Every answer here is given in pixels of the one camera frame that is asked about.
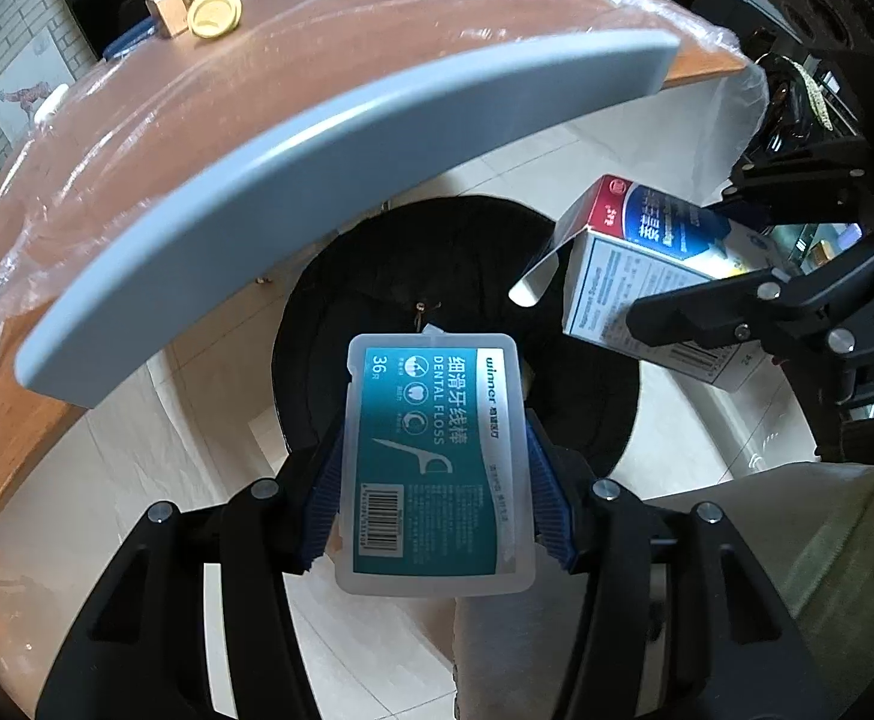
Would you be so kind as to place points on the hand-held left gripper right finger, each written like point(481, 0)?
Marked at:
point(549, 495)

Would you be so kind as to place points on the clear plastic sheet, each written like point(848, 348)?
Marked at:
point(182, 90)

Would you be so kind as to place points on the black trash bin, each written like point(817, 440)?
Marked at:
point(407, 262)

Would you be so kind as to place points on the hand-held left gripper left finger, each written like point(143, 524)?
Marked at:
point(324, 495)

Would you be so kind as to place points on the small white object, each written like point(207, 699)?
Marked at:
point(50, 101)

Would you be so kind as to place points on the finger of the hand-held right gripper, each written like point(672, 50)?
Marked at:
point(706, 311)
point(796, 180)

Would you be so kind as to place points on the teal dental floss box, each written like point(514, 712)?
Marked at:
point(437, 465)

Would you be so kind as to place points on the red and blue medicine box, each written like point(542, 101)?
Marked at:
point(632, 277)

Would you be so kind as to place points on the wall poster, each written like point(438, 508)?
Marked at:
point(24, 97)

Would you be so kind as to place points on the yellow round lid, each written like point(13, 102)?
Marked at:
point(214, 13)

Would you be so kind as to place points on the grey curved board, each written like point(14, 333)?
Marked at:
point(257, 165)

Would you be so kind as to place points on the brown cardboard box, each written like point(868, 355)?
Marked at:
point(174, 4)

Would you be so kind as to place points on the person's olive jacket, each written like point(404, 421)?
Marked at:
point(871, 577)

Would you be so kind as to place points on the dark blue object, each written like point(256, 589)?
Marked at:
point(125, 41)

